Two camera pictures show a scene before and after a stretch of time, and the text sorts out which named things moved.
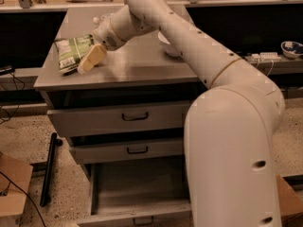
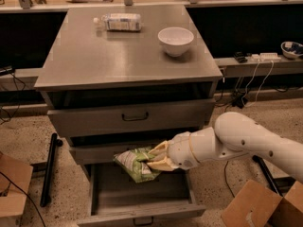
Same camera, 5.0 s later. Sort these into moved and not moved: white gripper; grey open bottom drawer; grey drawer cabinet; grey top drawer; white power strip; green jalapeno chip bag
Moved: white gripper; green jalapeno chip bag
Not moved: grey open bottom drawer; grey top drawer; grey drawer cabinet; white power strip
